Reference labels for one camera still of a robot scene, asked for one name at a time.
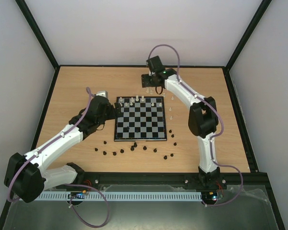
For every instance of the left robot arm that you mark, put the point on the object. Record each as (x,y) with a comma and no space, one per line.
(28,175)

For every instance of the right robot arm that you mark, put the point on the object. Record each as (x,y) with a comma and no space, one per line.
(202,120)

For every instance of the grey slotted cable duct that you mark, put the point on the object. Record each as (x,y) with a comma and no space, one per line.
(120,196)

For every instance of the black white chessboard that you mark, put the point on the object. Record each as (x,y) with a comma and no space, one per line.
(151,121)

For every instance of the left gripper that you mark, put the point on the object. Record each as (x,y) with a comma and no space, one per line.
(113,115)

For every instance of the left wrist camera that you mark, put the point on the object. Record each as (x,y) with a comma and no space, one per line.
(102,93)

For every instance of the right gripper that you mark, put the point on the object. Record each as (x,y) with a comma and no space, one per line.
(146,80)

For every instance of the black aluminium frame rail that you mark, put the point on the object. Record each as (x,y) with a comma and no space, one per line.
(185,180)

